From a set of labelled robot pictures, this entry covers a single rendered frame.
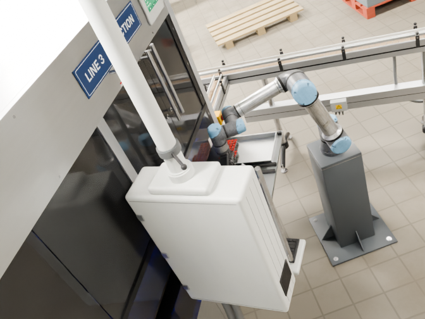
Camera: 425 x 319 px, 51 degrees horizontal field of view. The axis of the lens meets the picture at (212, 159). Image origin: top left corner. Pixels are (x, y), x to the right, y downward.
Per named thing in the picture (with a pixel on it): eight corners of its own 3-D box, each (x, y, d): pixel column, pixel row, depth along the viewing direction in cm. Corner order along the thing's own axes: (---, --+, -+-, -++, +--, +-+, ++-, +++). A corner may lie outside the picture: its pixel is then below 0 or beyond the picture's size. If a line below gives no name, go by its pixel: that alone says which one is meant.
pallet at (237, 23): (218, 54, 592) (215, 45, 585) (207, 31, 661) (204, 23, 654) (306, 18, 584) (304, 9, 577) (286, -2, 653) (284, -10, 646)
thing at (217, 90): (213, 142, 302) (205, 124, 293) (193, 144, 308) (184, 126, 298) (231, 85, 350) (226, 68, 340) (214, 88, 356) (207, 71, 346)
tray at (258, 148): (219, 169, 273) (217, 165, 270) (227, 141, 291) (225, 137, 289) (272, 164, 259) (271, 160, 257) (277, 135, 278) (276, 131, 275)
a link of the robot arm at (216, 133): (222, 127, 223) (207, 133, 223) (229, 143, 230) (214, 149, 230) (219, 119, 229) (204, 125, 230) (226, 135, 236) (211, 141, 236)
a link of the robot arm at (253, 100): (295, 58, 232) (215, 107, 241) (301, 67, 223) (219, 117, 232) (303, 75, 239) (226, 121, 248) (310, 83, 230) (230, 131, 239)
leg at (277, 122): (279, 151, 391) (256, 79, 345) (280, 145, 397) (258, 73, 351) (289, 150, 388) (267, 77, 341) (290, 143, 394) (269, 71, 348)
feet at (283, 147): (279, 173, 381) (275, 162, 373) (285, 136, 416) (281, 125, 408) (288, 173, 378) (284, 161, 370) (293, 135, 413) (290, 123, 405)
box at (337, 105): (331, 112, 346) (329, 103, 340) (331, 109, 349) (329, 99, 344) (347, 110, 341) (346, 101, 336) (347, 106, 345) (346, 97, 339)
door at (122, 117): (159, 214, 210) (100, 117, 174) (184, 149, 242) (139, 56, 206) (160, 214, 209) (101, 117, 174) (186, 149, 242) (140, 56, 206)
